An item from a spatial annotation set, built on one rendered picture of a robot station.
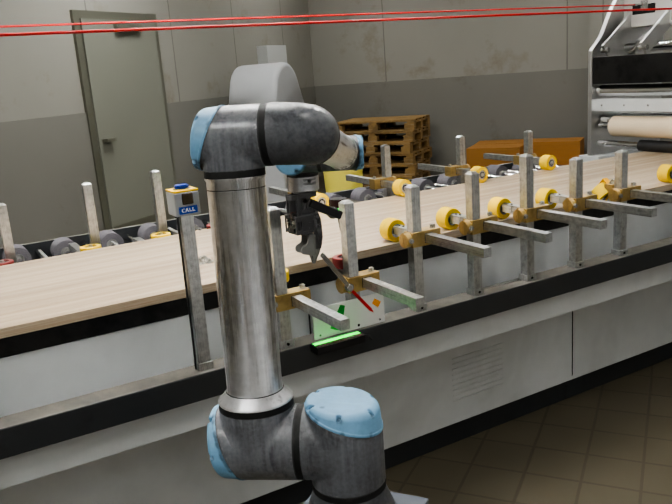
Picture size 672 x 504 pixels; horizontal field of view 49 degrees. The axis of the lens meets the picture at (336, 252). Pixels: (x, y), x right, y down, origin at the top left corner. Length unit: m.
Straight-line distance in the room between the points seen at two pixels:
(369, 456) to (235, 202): 0.55
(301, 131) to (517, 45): 8.61
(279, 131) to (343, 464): 0.64
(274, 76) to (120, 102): 1.73
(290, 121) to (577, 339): 2.29
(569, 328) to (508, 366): 0.36
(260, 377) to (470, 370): 1.66
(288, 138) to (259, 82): 6.77
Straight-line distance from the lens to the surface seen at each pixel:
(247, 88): 8.15
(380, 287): 2.21
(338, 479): 1.46
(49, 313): 2.20
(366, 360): 2.41
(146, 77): 7.56
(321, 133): 1.36
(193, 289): 2.06
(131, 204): 7.28
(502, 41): 9.91
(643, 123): 4.64
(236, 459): 1.48
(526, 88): 9.84
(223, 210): 1.36
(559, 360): 3.34
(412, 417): 2.88
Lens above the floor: 1.50
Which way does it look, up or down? 14 degrees down
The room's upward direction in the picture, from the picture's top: 4 degrees counter-clockwise
